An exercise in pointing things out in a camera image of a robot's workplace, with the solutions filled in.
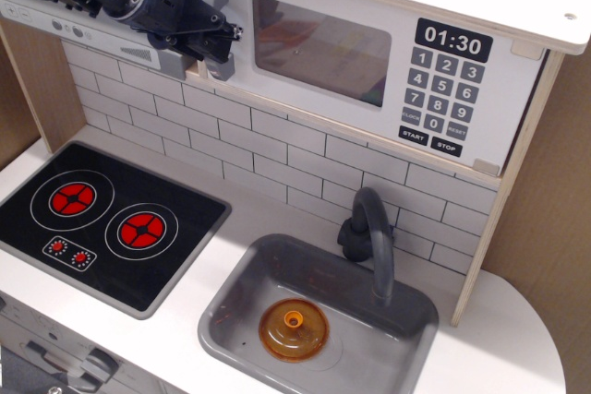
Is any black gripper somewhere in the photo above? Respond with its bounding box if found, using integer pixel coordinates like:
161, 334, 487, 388
103, 0, 243, 64

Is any white toy microwave door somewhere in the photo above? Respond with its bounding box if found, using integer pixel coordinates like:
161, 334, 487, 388
209, 0, 546, 175

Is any white wooden microwave cabinet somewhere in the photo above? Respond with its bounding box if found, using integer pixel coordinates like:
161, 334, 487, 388
181, 0, 591, 328

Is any grey range hood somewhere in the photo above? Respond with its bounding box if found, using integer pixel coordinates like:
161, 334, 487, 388
1, 0, 195, 80

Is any black toy stovetop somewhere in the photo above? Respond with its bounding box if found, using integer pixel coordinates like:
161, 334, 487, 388
1, 142, 231, 319

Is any dark grey toy faucet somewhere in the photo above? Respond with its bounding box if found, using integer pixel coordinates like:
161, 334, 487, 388
337, 187, 394, 304

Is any grey toy sink basin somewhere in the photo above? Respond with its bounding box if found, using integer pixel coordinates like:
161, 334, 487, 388
198, 234, 439, 393

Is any orange transparent pot lid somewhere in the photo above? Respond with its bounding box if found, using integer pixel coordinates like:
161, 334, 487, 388
258, 298, 330, 363

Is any grey oven door handle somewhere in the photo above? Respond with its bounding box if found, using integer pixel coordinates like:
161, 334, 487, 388
21, 340, 119, 393

